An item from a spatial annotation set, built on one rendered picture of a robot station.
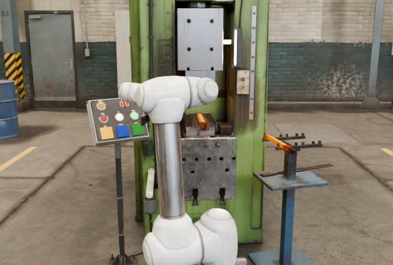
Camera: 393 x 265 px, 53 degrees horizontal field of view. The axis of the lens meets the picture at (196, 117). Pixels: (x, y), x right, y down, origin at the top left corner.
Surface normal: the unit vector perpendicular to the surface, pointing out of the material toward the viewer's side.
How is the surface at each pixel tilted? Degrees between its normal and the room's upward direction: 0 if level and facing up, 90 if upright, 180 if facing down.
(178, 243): 78
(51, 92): 90
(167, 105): 88
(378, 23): 90
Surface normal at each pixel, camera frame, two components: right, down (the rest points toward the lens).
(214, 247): 0.33, 0.15
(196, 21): 0.08, 0.20
